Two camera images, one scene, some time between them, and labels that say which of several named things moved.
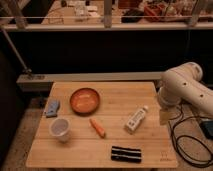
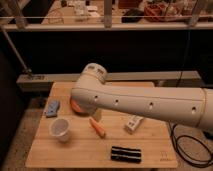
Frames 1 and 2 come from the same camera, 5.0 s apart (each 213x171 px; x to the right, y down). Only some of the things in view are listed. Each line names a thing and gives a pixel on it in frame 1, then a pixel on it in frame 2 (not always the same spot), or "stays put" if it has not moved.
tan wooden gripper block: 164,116 to 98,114
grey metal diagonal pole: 25,68 stays put
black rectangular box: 130,155 stays put
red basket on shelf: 155,12 stays put
